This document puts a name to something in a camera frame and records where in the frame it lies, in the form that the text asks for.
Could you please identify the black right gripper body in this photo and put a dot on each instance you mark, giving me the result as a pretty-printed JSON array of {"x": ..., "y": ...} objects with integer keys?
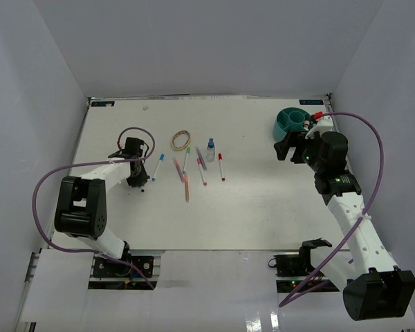
[{"x": 306, "y": 150}]

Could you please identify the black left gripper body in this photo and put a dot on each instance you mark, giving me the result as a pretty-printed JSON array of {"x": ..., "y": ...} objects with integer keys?
[{"x": 139, "y": 178}]

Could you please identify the blue-capped white marker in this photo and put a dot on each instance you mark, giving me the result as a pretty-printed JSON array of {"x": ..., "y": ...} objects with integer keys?
[{"x": 159, "y": 163}]

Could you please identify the green-capped white marker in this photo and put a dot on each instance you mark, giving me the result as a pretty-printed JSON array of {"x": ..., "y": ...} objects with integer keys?
[{"x": 187, "y": 156}]

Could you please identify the red-capped white marker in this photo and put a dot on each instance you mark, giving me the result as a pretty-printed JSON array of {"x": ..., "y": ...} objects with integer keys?
[{"x": 221, "y": 168}]

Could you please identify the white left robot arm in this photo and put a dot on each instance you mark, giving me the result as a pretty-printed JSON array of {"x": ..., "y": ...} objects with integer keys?
[{"x": 81, "y": 210}]

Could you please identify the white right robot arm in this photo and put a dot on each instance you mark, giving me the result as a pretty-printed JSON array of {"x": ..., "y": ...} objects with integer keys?
[{"x": 372, "y": 284}]

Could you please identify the teal round divided organizer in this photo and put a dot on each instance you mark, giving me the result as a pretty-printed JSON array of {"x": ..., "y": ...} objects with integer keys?
[{"x": 290, "y": 118}]

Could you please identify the beige masking tape roll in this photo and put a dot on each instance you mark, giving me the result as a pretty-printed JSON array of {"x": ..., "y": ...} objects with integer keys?
[{"x": 181, "y": 140}]

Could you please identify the right blue table label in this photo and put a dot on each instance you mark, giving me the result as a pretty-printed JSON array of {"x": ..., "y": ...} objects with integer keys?
[{"x": 311, "y": 102}]

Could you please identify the blue table label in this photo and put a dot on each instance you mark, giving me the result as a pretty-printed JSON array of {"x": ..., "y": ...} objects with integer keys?
[
  {"x": 105, "y": 103},
  {"x": 311, "y": 102}
]

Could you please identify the pink-tipped purple pen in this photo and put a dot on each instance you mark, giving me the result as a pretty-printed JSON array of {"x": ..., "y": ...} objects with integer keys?
[{"x": 178, "y": 169}]

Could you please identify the left blue table label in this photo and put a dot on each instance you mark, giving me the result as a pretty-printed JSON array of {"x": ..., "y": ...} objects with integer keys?
[{"x": 105, "y": 103}]

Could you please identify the pink-capped white marker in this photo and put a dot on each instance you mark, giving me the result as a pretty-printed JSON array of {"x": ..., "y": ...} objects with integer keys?
[{"x": 201, "y": 171}]

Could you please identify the purple clear-capped pen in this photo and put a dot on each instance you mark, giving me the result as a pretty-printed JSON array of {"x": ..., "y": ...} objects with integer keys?
[{"x": 200, "y": 156}]

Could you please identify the small blue-capped spray bottle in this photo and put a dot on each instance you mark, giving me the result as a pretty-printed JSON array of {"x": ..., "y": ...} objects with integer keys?
[{"x": 210, "y": 150}]

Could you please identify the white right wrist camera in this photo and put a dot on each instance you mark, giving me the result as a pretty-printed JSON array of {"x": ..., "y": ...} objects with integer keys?
[{"x": 323, "y": 123}]

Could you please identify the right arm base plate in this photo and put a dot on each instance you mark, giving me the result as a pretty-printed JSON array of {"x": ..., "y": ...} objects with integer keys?
[{"x": 290, "y": 272}]

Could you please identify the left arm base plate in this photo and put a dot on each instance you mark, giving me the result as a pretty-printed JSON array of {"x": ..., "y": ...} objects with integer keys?
[{"x": 109, "y": 275}]

